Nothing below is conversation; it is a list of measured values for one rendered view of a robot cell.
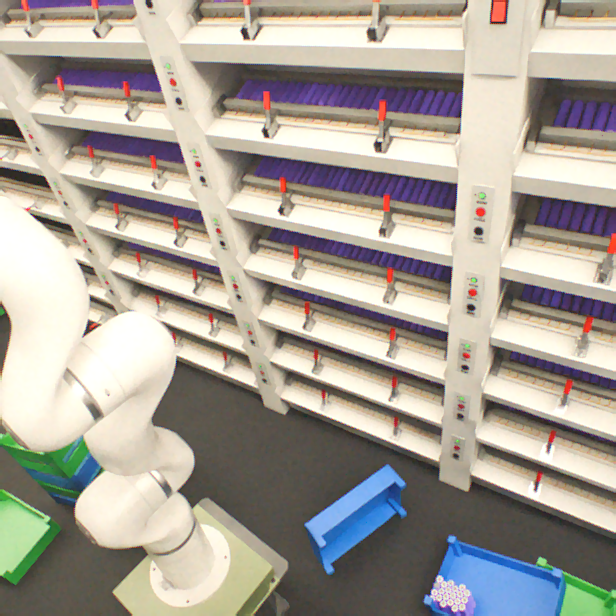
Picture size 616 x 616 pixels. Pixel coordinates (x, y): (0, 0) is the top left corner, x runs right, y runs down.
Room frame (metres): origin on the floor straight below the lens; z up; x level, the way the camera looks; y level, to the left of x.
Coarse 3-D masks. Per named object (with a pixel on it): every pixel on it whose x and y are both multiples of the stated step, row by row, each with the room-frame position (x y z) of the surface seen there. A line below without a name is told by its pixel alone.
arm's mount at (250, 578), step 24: (216, 528) 0.61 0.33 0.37; (240, 552) 0.54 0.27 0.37; (144, 576) 0.52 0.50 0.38; (240, 576) 0.49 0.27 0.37; (264, 576) 0.48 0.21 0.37; (120, 600) 0.48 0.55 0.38; (144, 600) 0.47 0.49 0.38; (216, 600) 0.44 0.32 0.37; (240, 600) 0.43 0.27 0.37; (264, 600) 0.46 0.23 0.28
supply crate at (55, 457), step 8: (0, 440) 1.00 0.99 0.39; (8, 440) 1.01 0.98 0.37; (8, 448) 0.99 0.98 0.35; (16, 448) 0.98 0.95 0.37; (64, 448) 0.96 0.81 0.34; (24, 456) 0.97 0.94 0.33; (32, 456) 0.96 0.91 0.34; (40, 456) 0.94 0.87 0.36; (48, 456) 0.92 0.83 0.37; (56, 456) 0.93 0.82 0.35; (64, 456) 0.95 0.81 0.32; (56, 464) 0.92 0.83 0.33
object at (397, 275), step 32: (256, 224) 1.27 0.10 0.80; (256, 256) 1.21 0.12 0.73; (288, 256) 1.16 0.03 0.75; (320, 256) 1.10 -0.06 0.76; (352, 256) 1.07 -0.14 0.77; (384, 256) 1.04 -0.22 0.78; (320, 288) 1.03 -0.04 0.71; (352, 288) 1.00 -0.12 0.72; (384, 288) 0.97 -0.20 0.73; (416, 288) 0.94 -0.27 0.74; (448, 288) 0.89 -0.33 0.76; (416, 320) 0.88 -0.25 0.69; (448, 320) 0.81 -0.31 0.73
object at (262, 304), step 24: (264, 288) 1.24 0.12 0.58; (264, 312) 1.20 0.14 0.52; (288, 312) 1.17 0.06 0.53; (312, 336) 1.07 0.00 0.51; (336, 336) 1.04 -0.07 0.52; (360, 336) 1.01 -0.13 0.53; (384, 336) 0.99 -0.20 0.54; (384, 360) 0.93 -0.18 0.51; (408, 360) 0.90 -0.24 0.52; (432, 360) 0.88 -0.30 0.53
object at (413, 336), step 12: (288, 300) 1.19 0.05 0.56; (300, 300) 1.17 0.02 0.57; (324, 312) 1.11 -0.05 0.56; (336, 312) 1.09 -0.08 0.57; (360, 324) 1.04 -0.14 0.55; (372, 324) 1.02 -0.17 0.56; (384, 324) 1.00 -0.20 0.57; (408, 336) 0.95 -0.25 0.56; (420, 336) 0.93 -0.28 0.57; (420, 348) 0.91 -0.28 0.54; (444, 348) 0.89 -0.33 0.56
